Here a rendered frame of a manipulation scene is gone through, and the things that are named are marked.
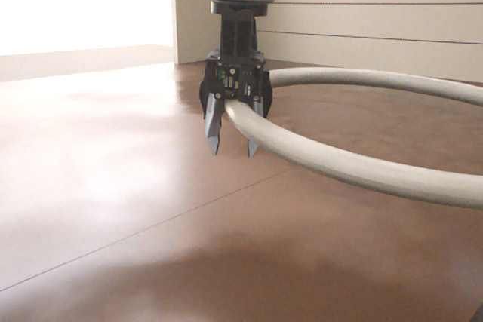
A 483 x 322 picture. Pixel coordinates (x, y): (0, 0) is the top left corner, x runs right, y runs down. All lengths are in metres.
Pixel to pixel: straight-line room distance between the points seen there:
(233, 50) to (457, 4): 6.49
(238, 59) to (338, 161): 0.19
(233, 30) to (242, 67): 0.05
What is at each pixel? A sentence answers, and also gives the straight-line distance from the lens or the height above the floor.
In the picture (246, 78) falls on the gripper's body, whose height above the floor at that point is 1.01.
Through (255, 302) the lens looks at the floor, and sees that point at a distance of 1.84.
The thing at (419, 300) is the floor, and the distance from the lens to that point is 1.98.
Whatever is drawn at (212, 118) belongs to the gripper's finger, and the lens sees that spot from 0.61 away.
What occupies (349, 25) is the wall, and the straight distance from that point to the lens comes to 7.70.
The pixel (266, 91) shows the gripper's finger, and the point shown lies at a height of 0.98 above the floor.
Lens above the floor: 1.11
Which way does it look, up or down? 18 degrees down
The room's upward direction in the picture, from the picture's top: straight up
